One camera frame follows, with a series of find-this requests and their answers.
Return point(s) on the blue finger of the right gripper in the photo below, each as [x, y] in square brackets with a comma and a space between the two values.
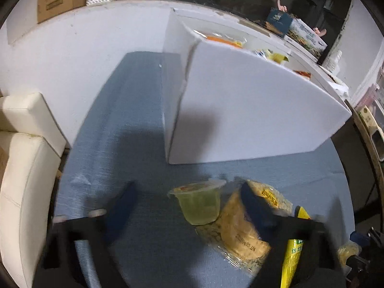
[347, 250]

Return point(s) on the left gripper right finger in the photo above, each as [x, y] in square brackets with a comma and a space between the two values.
[260, 213]

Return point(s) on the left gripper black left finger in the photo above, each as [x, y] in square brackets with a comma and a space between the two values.
[119, 211]

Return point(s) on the small yellow Kuromi snack bag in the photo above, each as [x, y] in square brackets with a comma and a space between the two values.
[234, 236]

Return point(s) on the yellow snack packet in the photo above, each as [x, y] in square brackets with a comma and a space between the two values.
[289, 266]

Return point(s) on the green jelly cup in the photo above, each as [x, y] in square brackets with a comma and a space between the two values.
[199, 202]

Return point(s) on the orange white snack packet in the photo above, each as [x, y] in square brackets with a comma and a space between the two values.
[224, 39]

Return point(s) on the blue table cloth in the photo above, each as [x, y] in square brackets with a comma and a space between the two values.
[121, 140]

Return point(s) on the cream leather sofa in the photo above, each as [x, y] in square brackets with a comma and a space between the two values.
[34, 146]

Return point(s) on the white cardboard storage box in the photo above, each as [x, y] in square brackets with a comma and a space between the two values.
[222, 103]

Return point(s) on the yellow green snack bag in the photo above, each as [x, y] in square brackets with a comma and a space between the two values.
[275, 57]

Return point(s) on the white plastic bottle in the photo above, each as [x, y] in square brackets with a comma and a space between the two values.
[331, 63]

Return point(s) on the landscape printed gift box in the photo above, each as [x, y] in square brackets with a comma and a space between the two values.
[295, 32]

